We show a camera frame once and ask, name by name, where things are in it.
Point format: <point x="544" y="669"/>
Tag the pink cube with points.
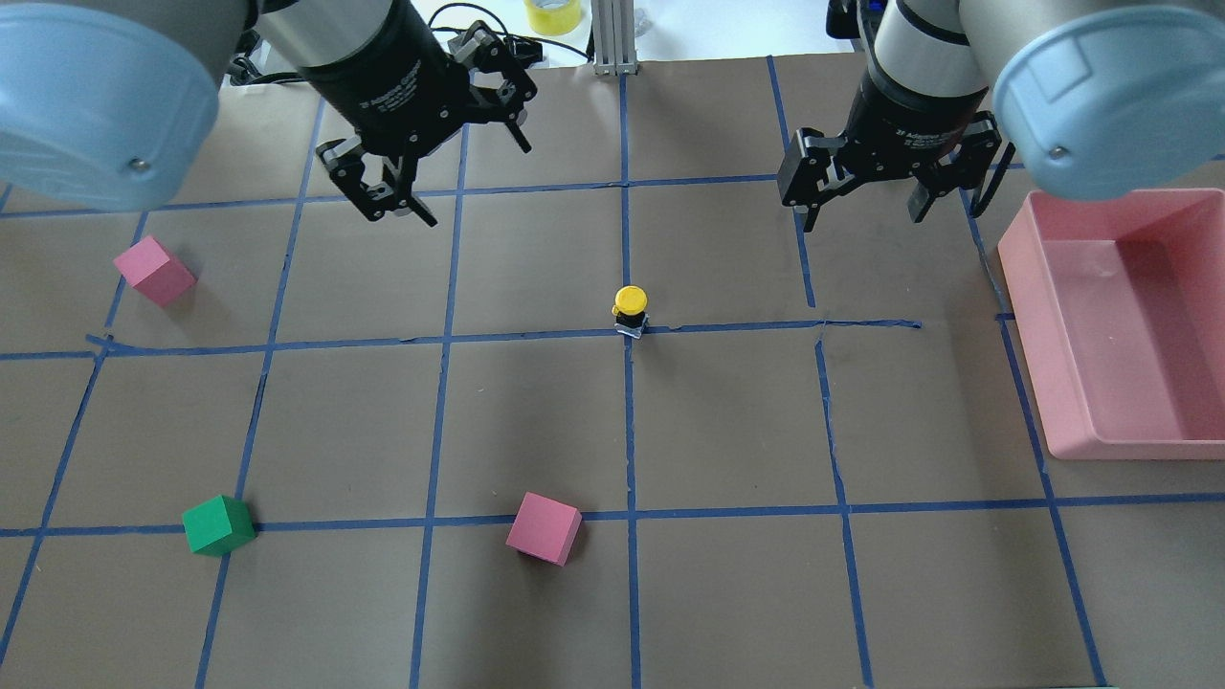
<point x="545" y="529"/>
<point x="154" y="271"/>

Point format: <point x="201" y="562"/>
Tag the green cube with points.
<point x="218" y="526"/>

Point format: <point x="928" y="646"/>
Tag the aluminium frame post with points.
<point x="612" y="29"/>

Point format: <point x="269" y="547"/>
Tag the pink cube centre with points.
<point x="545" y="529"/>

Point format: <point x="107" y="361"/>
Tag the yellow tape roll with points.
<point x="553" y="18"/>

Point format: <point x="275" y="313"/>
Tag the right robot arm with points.
<point x="1095" y="98"/>

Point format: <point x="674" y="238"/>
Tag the pink cube near left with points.
<point x="154" y="271"/>

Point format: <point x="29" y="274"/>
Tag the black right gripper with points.
<point x="907" y="113"/>

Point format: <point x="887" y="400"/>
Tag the yellow push button switch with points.
<point x="629" y="310"/>

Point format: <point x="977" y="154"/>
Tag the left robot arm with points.
<point x="105" y="104"/>

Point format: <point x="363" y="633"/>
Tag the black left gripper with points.
<point x="383" y="81"/>

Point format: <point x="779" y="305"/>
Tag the pink plastic bin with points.
<point x="1120" y="306"/>

